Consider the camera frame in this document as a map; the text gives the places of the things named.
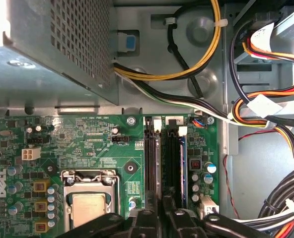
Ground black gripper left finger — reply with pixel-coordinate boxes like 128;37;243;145
55;190;162;238

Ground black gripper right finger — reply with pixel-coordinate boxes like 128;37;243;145
163;192;274;238

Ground white latch RAM slot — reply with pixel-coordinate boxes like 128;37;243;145
153;119;162;199
178;125;188;209

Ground silver CPU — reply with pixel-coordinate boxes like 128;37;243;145
71;193;107;221

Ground CPU socket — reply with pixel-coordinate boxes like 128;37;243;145
60;170;120;233

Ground green motherboard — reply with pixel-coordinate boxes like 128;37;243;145
0;114;220;238

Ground grey power supply unit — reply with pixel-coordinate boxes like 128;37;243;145
0;0;120;109

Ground blue grey case clip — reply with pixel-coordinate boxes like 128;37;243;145
117;30;141;53

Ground black PC case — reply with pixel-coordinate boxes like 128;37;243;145
0;0;294;238

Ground white black wire bundle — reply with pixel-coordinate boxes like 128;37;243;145
113;69;269;128

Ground orange red power wires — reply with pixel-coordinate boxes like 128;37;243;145
232;37;294;164

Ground thin black wire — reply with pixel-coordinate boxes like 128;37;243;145
164;16;205;100

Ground yellow wire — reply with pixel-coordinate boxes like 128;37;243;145
113;0;222;82

